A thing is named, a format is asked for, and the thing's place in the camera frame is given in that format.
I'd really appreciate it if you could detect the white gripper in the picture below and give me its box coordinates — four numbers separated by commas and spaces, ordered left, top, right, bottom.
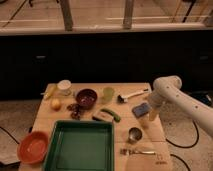
147, 91, 165, 121

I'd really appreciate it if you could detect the dark red bowl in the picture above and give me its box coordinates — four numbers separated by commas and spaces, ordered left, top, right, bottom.
76, 89, 97, 109

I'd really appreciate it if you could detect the yellow banana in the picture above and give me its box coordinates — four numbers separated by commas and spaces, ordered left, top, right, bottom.
43, 84, 57, 100

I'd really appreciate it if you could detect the black cable on right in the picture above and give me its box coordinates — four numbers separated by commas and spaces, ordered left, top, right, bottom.
165, 120, 200, 171

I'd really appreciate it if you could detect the white green eraser block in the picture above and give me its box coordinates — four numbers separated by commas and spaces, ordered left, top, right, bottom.
92, 111, 113, 122

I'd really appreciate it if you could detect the green plastic tray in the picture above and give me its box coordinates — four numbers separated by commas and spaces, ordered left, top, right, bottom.
42, 120, 114, 171

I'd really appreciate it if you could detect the light green cup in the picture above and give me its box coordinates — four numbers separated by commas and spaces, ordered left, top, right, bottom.
103, 87, 115, 102

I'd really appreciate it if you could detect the black cable on left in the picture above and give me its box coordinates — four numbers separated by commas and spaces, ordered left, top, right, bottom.
0, 126, 21, 145

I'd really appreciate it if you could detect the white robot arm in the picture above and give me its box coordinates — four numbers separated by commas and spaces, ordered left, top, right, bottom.
147, 76, 213, 138

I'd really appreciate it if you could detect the orange bowl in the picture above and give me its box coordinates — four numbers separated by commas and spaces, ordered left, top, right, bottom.
17, 131, 49, 164

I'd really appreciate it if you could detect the white handled brush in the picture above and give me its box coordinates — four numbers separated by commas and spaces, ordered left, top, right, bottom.
117, 89, 149, 103

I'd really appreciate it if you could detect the black cable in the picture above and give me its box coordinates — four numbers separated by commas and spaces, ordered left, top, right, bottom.
165, 120, 200, 171
0, 126, 21, 145

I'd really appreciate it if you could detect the blue sponge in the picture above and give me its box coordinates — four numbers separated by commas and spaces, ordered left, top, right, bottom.
132, 103, 150, 118

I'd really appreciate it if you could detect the metal cup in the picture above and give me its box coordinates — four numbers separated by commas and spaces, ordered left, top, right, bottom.
128, 127, 142, 144

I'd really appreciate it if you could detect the metal fork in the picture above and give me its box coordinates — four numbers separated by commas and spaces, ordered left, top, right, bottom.
120, 149, 156, 155

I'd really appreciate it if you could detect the green pickle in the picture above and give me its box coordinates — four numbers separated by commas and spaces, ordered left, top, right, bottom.
101, 108, 121, 122

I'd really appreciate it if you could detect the bunch of dark grapes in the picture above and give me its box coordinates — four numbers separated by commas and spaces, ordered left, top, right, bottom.
67, 103, 83, 120

